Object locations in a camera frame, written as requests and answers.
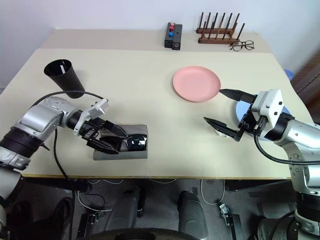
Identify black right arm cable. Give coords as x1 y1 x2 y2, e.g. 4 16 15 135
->
253 133 320 166

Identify brown wooden peg rack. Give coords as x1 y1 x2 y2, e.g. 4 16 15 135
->
195 11 246 45

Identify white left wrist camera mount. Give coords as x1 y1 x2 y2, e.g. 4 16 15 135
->
73 98 110 137

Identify crumpled white paper ball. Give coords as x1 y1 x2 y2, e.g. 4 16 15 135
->
212 124 232 138

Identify pink round plate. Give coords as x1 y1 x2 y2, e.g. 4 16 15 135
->
172 65 222 103

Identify black button box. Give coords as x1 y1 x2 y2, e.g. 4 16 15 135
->
164 22 183 52

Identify black metal clamp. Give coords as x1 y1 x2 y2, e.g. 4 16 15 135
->
76 211 106 238
218 203 245 240

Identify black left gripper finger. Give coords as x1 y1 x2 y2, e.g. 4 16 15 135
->
104 121 131 138
86 138 120 155

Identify white floor cable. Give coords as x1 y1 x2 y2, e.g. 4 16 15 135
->
76 191 114 214
200 179 226 205

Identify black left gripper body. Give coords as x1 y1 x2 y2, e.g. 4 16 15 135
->
79 117 113 148

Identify brown thin-framed eyeglasses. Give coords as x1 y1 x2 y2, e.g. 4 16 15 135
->
229 40 256 52

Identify dark grey rounded shape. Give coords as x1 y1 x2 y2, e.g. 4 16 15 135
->
177 190 209 240
106 186 147 231

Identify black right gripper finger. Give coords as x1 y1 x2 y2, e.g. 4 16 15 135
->
203 117 240 142
219 88 254 104

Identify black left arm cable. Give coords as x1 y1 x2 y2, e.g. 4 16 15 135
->
31 91 106 226

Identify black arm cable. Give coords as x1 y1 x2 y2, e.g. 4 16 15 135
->
31 91 106 226
253 133 320 166

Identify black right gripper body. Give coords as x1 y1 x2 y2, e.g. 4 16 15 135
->
238 96 268 138

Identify black sunglasses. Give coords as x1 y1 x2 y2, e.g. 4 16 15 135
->
99 133 147 152

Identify black plastic cup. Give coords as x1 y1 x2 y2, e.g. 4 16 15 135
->
43 59 86 99

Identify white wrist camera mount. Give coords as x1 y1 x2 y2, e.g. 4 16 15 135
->
73 98 110 137
250 89 285 131

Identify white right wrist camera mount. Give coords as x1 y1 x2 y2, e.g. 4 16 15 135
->
250 89 285 131

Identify blue round plate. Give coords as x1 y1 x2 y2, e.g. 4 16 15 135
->
235 94 291 125

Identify grey felt glasses tray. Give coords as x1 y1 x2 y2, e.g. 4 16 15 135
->
92 123 149 161

